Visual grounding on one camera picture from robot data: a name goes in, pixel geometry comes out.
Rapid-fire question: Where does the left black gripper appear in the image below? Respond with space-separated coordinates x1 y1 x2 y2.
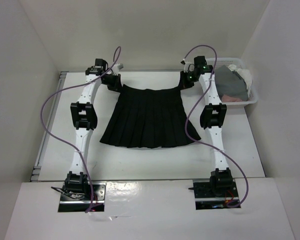
101 72 124 94

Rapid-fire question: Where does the black pleated skirt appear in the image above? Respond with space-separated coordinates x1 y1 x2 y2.
100 82 201 149

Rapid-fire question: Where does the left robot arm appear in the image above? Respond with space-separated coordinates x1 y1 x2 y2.
62 58 124 200

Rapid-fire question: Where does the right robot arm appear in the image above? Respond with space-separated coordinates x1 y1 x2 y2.
180 56 233 197

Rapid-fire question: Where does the grey skirt in basket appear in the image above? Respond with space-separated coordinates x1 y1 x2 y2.
214 65 248 101

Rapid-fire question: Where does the pink cloth in basket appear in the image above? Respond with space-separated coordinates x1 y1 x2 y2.
221 94 243 103

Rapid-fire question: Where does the white cloth in basket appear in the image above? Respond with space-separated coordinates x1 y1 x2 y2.
228 64 253 94

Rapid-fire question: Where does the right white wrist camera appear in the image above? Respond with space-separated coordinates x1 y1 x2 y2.
180 59 195 73

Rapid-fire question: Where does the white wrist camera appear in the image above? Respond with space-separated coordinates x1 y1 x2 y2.
111 63 124 76
180 59 195 73

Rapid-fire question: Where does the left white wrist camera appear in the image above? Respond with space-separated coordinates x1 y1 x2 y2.
111 63 124 76

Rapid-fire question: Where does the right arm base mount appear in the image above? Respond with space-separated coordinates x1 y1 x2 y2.
188 179 240 210

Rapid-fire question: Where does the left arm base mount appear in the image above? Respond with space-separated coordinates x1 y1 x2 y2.
51 181 107 213

